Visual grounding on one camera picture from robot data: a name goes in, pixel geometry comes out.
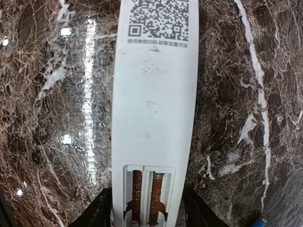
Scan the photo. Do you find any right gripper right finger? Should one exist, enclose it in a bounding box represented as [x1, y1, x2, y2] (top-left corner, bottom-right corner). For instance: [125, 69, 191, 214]
[183, 189, 228, 227]

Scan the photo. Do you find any blue battery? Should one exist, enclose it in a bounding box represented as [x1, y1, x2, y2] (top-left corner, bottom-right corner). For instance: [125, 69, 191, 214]
[249, 215, 267, 227]

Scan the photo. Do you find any white remote control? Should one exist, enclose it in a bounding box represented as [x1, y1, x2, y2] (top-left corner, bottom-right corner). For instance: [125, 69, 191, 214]
[111, 0, 199, 227]

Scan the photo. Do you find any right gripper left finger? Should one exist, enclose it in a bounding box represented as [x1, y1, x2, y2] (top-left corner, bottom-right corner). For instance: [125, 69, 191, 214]
[68, 188, 111, 227]

